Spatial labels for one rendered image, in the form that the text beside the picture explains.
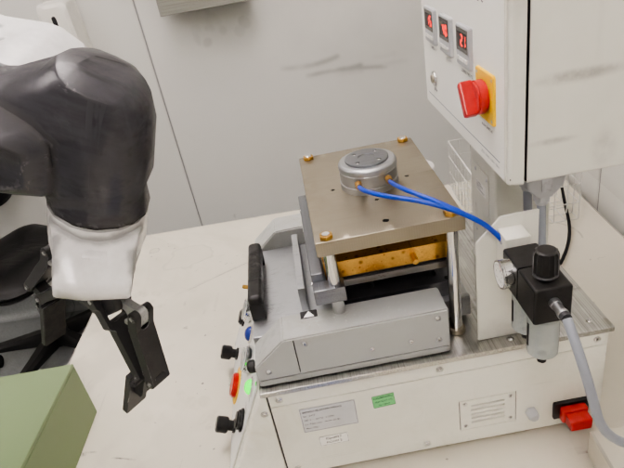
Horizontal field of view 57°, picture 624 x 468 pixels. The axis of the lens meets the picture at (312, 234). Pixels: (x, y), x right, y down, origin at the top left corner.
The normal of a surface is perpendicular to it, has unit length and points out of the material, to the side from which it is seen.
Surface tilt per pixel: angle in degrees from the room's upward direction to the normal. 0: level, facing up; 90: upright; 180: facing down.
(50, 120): 79
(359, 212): 0
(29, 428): 3
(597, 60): 90
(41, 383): 3
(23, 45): 28
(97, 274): 41
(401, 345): 90
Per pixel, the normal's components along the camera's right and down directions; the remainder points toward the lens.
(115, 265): 0.40, -0.49
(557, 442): -0.17, -0.85
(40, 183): 0.55, 0.68
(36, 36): 0.26, -0.71
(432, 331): 0.09, 0.49
